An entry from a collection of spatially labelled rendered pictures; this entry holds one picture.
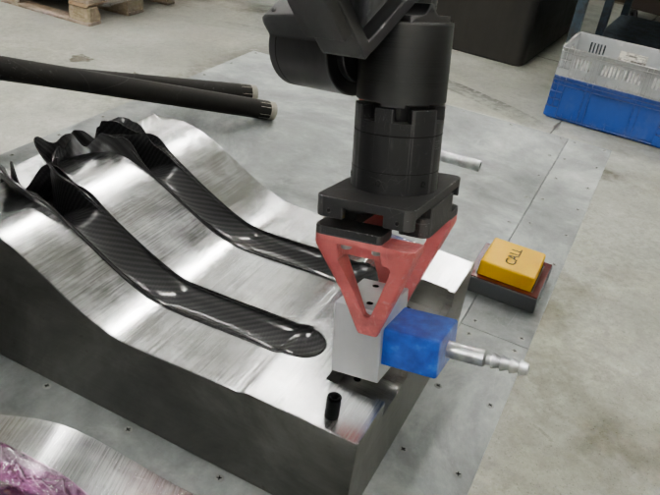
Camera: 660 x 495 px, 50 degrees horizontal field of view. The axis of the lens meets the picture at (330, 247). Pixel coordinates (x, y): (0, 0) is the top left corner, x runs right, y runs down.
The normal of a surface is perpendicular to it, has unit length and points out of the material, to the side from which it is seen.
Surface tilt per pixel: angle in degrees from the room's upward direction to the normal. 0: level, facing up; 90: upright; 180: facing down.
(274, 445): 90
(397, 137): 79
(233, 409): 90
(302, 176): 0
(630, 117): 91
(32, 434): 1
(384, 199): 13
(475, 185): 0
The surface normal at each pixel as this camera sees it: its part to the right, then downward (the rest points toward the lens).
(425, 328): 0.05, -0.94
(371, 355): -0.44, 0.29
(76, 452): 0.45, -0.72
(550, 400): 0.11, -0.84
